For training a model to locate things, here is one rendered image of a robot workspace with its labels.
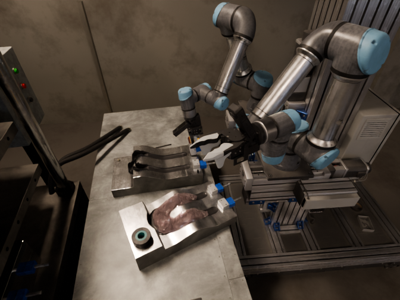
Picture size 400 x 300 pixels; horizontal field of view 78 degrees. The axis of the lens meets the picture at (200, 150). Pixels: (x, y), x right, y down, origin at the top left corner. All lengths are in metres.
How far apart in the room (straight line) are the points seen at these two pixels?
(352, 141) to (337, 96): 0.59
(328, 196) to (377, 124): 0.44
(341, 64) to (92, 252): 1.23
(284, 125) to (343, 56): 0.28
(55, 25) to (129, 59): 0.77
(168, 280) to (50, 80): 2.81
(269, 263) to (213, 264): 0.77
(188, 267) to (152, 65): 2.39
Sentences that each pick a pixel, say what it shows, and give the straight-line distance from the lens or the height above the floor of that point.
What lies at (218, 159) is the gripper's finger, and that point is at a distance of 0.65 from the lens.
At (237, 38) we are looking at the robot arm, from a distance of 1.27.
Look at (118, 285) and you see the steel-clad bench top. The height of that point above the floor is 0.80.
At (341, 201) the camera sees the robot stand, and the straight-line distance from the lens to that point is 1.38.
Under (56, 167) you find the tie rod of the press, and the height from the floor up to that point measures 0.99.
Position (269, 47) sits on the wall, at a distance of 3.18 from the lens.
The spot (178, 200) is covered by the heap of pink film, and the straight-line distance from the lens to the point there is 1.23.
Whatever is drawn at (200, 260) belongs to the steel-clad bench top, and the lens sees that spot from 1.20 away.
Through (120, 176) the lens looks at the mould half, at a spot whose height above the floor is 0.86.
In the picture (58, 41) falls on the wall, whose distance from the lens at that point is 3.22.
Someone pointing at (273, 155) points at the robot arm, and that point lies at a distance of 0.86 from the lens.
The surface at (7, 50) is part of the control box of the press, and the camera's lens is 1.58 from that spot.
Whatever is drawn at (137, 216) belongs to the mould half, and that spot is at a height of 0.91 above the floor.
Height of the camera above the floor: 1.89
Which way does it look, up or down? 41 degrees down
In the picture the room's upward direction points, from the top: straight up
